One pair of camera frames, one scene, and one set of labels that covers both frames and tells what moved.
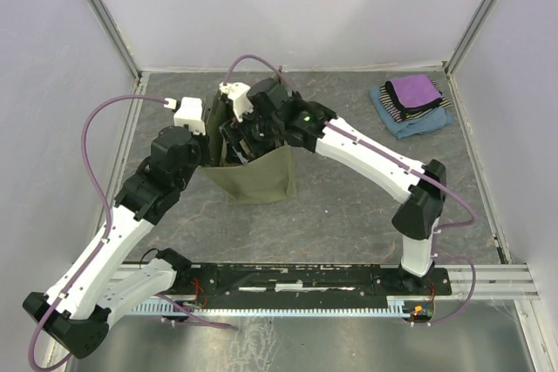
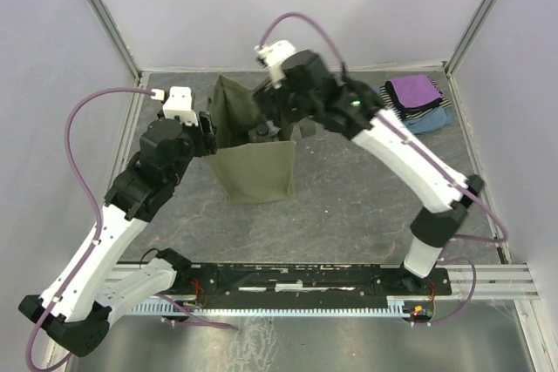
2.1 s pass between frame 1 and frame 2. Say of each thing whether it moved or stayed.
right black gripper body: moved
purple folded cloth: stayed
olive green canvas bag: stayed
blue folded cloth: stayed
